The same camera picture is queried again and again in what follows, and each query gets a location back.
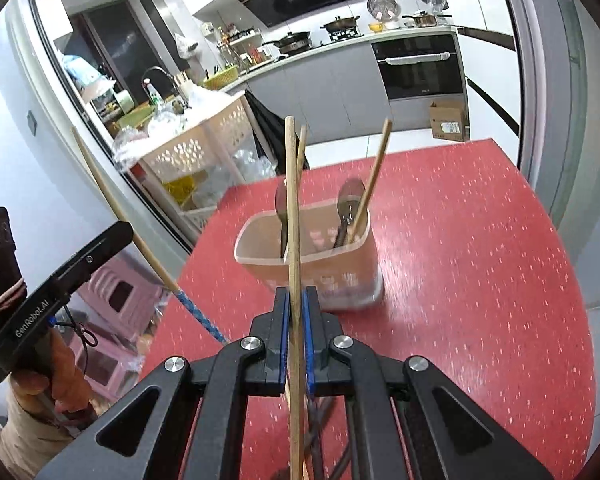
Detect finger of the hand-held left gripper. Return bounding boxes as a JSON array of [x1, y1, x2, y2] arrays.
[[47, 221, 134, 297]]

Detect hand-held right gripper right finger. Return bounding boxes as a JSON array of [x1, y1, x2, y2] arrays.
[[302, 286, 555, 480]]

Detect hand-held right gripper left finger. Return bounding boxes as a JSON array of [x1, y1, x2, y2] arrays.
[[35, 286, 293, 480]]

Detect blue patterned wooden chopstick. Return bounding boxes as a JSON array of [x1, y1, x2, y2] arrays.
[[71, 126, 230, 346]]

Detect beige plastic utensil holder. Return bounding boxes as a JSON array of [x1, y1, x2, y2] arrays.
[[234, 199, 385, 311]]

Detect person's left forearm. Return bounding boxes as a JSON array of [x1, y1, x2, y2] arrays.
[[0, 382, 88, 468]]

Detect person's left hand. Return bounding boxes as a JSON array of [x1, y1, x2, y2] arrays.
[[7, 330, 91, 418]]

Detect yellow bag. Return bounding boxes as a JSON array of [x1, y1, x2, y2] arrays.
[[162, 172, 206, 206]]

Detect crumpled clear plastic bags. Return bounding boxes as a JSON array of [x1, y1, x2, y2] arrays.
[[112, 105, 191, 166]]

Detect beige plastic trolley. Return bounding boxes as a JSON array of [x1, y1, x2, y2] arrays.
[[137, 94, 261, 233]]

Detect clear plastic bag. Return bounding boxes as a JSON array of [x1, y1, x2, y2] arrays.
[[230, 147, 278, 186]]

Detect blue and white bag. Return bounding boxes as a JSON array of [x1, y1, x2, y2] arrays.
[[62, 55, 103, 86]]

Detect kitchen faucet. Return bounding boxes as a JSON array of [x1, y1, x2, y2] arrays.
[[141, 66, 181, 103]]

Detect dark jacket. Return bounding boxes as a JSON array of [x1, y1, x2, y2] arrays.
[[244, 89, 311, 176]]

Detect yellow plastic basket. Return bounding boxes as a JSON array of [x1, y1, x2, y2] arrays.
[[202, 67, 241, 90]]

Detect hanging white plastic bag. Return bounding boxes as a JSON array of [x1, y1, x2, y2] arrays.
[[174, 34, 201, 59]]

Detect cardboard box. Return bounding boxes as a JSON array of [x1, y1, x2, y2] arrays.
[[430, 100, 468, 142]]

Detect spice rack with bottles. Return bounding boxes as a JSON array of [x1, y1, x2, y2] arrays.
[[215, 22, 276, 66]]

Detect black built-in oven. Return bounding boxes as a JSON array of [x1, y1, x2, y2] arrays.
[[371, 35, 467, 102]]

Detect black wok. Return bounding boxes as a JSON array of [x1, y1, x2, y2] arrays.
[[262, 31, 312, 55]]

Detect white towel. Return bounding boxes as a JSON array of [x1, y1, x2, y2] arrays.
[[385, 51, 451, 66]]

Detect dark cooking pot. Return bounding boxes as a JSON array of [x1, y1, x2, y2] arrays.
[[320, 16, 361, 35]]

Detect stainless steel pot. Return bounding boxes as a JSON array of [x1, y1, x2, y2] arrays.
[[402, 10, 453, 28]]

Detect round metal steamer rack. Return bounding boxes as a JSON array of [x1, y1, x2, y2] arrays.
[[366, 0, 402, 21]]

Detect white refrigerator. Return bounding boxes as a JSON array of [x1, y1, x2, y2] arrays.
[[430, 0, 523, 136]]

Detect black lanyard cord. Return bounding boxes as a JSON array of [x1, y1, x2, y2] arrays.
[[52, 305, 99, 378]]

